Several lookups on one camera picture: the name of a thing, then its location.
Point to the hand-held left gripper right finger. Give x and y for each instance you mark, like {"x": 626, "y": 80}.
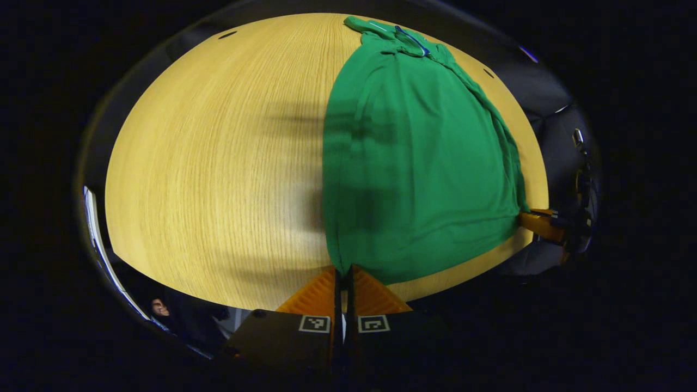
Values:
{"x": 351, "y": 348}

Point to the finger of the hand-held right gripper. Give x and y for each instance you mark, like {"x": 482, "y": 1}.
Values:
{"x": 542, "y": 226}

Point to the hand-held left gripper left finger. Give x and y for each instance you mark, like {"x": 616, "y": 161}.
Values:
{"x": 336, "y": 348}

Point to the green T-shirt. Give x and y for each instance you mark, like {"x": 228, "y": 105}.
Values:
{"x": 414, "y": 163}

